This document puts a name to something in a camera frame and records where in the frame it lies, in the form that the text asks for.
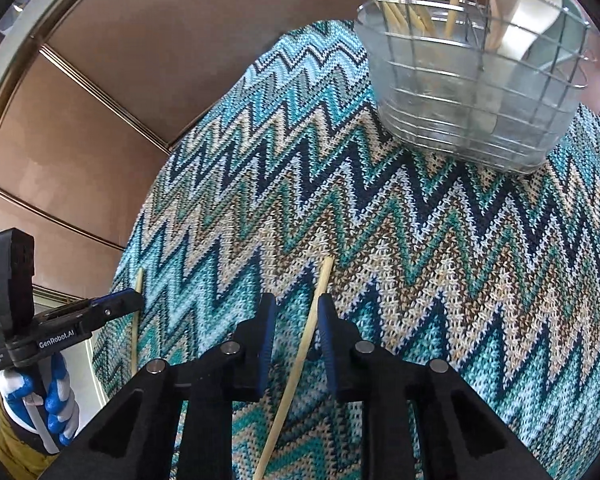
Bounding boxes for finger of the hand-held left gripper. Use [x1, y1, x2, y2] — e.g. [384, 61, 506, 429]
[87, 289, 144, 322]

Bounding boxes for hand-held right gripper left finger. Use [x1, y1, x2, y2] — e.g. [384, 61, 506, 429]
[52, 292, 278, 480]

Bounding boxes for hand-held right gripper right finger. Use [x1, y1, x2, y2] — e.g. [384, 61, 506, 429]
[317, 292, 553, 480]

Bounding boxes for wire utensil basket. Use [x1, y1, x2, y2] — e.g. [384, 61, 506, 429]
[354, 0, 593, 176]

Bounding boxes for person's left hand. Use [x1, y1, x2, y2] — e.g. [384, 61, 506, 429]
[2, 352, 81, 447]

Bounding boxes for zigzag knitted cloth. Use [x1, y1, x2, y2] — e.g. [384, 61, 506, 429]
[92, 20, 600, 480]

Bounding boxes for brown kitchen base cabinets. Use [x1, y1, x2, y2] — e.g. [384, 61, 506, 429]
[0, 0, 371, 271]

